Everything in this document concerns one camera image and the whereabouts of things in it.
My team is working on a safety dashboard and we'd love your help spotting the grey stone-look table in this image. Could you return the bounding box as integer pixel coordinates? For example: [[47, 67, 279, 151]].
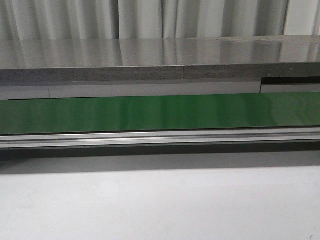
[[0, 35, 320, 100]]

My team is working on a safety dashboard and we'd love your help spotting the green conveyor belt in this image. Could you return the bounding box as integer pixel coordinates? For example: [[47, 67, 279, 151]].
[[0, 92, 320, 135]]

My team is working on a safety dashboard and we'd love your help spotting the white pleated curtain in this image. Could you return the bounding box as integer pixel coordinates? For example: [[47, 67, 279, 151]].
[[0, 0, 320, 40]]

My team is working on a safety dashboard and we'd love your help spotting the aluminium conveyor frame rail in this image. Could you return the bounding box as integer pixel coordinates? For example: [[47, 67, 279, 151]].
[[0, 127, 320, 149]]

